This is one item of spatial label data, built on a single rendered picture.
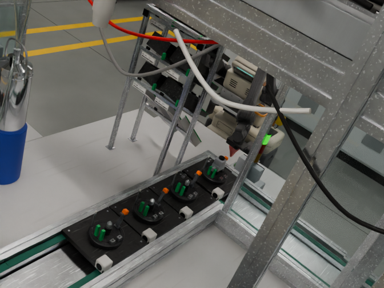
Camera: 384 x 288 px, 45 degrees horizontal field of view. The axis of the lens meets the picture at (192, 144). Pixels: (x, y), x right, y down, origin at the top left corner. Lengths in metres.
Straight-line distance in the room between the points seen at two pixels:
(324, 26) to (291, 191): 0.28
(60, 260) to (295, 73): 1.25
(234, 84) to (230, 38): 2.09
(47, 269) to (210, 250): 0.73
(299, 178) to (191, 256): 1.30
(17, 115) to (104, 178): 0.57
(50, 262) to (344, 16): 1.38
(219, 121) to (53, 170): 1.27
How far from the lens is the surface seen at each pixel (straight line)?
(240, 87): 2.95
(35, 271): 1.78
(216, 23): 0.90
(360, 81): 0.75
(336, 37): 0.79
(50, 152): 2.38
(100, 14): 0.96
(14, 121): 1.97
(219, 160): 2.29
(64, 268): 1.80
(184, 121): 2.29
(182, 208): 2.06
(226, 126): 3.08
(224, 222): 2.22
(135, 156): 2.49
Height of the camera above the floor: 2.29
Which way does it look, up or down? 31 degrees down
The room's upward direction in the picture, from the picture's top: 21 degrees clockwise
